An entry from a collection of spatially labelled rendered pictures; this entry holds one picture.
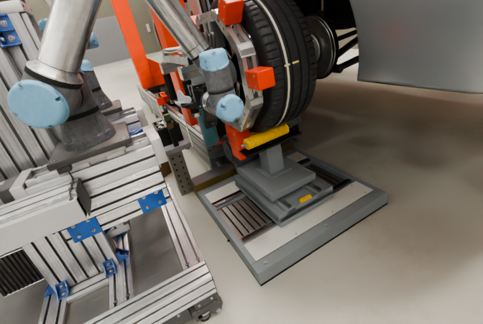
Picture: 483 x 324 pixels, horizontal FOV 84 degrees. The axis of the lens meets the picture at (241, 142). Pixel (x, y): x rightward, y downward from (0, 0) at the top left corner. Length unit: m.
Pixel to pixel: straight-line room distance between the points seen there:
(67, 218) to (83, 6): 0.53
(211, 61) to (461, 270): 1.25
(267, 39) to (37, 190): 0.89
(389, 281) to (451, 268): 0.25
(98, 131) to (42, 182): 0.21
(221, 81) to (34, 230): 0.61
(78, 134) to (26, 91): 0.21
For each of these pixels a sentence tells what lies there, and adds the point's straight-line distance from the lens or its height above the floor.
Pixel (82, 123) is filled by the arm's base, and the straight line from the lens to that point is 0.90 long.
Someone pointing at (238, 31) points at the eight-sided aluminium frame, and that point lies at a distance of 1.14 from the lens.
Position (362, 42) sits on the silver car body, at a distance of 1.17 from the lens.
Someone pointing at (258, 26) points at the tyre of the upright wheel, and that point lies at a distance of 1.09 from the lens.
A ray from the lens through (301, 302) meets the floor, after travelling 1.28.
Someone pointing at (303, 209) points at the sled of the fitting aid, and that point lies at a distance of 1.47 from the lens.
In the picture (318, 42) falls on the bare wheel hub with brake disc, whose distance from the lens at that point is 1.48.
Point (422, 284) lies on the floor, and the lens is 1.38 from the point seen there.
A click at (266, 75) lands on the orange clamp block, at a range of 1.01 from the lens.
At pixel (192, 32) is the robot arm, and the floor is 1.06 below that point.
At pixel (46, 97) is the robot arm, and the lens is 0.74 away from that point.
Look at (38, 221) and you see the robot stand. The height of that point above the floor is 0.71.
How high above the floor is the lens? 1.07
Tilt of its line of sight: 24 degrees down
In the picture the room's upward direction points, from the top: 13 degrees counter-clockwise
